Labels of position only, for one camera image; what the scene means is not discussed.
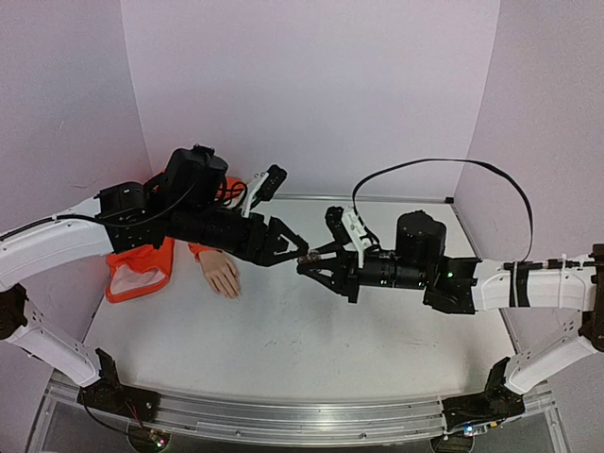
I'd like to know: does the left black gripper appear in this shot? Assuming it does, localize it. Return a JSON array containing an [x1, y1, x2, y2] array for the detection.
[[170, 201, 313, 268]]

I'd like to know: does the nail polish bottle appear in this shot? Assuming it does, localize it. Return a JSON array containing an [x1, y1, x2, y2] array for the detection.
[[297, 251, 322, 264]]

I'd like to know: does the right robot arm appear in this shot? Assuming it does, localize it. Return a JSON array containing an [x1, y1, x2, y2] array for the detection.
[[297, 208, 603, 395]]

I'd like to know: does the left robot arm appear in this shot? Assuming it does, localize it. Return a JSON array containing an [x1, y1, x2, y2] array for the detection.
[[1, 145, 309, 412]]

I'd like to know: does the mannequin hand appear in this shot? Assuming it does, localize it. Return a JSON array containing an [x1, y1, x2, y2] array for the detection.
[[198, 250, 241, 300]]

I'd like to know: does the orange hoodie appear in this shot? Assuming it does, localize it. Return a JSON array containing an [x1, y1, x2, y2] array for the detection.
[[104, 174, 246, 305]]

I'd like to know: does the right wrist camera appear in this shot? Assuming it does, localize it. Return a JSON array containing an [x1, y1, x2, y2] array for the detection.
[[325, 206, 378, 268]]

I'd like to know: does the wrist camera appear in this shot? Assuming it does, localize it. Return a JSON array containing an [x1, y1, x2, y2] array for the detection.
[[325, 206, 378, 268], [242, 164, 288, 218]]

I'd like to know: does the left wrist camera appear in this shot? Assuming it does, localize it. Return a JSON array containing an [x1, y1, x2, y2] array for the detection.
[[242, 164, 288, 218]]

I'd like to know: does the black right camera cable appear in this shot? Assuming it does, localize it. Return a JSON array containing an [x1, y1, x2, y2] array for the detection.
[[352, 158, 535, 263]]

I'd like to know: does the aluminium front rail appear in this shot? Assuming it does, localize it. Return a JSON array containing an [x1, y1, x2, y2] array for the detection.
[[26, 372, 569, 452]]

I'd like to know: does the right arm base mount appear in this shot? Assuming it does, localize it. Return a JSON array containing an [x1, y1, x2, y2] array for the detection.
[[442, 358, 525, 433]]

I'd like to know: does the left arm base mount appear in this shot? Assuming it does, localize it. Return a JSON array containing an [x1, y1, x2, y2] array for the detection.
[[77, 348, 160, 423]]

